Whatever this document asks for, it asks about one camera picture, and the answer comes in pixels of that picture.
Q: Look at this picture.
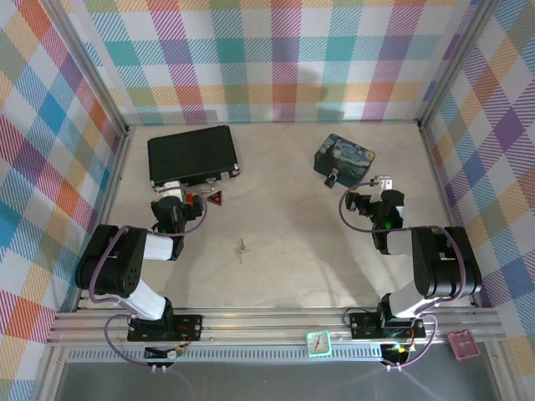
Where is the perforated metal cable tray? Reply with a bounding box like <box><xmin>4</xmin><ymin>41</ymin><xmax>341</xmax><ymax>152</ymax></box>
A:
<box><xmin>64</xmin><ymin>344</ymin><xmax>490</xmax><ymax>365</ymax></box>

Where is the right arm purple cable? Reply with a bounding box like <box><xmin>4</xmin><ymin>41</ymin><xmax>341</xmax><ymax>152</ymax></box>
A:
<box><xmin>339</xmin><ymin>179</ymin><xmax>466</xmax><ymax>373</ymax></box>

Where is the aluminium front rail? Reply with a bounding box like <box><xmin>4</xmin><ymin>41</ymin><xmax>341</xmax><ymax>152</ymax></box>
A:
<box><xmin>45</xmin><ymin>307</ymin><xmax>502</xmax><ymax>346</ymax></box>

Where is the pink plastic box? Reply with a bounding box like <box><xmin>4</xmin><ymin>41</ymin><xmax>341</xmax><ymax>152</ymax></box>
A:
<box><xmin>446</xmin><ymin>329</ymin><xmax>481</xmax><ymax>361</ymax></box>

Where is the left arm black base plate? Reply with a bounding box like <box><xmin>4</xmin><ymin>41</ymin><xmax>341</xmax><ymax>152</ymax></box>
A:
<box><xmin>126</xmin><ymin>313</ymin><xmax>205</xmax><ymax>343</ymax></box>

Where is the starry night print tin box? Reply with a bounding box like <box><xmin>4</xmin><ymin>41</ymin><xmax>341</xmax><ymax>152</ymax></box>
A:
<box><xmin>313</xmin><ymin>133</ymin><xmax>376</xmax><ymax>188</ymax></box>

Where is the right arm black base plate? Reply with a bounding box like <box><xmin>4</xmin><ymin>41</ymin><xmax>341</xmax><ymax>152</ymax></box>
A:
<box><xmin>349</xmin><ymin>311</ymin><xmax>427</xmax><ymax>340</ymax></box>

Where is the black hard case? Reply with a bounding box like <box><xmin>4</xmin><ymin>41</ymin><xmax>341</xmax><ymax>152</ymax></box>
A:
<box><xmin>146</xmin><ymin>124</ymin><xmax>242</xmax><ymax>193</ymax></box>

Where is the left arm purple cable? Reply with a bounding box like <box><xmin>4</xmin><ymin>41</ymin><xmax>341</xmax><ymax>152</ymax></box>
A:
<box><xmin>88</xmin><ymin>186</ymin><xmax>209</xmax><ymax>373</ymax></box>

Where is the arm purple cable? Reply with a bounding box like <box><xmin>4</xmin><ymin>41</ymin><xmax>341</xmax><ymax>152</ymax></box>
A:
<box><xmin>88</xmin><ymin>186</ymin><xmax>209</xmax><ymax>373</ymax></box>
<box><xmin>339</xmin><ymin>179</ymin><xmax>466</xmax><ymax>373</ymax></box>

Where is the aluminium frame post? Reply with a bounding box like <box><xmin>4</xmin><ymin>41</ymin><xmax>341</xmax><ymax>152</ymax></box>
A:
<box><xmin>416</xmin><ymin>0</ymin><xmax>499</xmax><ymax>131</ymax></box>
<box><xmin>37</xmin><ymin>0</ymin><xmax>131</xmax><ymax>135</ymax></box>

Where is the small mint green clock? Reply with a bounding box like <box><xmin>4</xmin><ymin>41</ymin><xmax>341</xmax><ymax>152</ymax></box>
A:
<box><xmin>305</xmin><ymin>330</ymin><xmax>333</xmax><ymax>358</ymax></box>

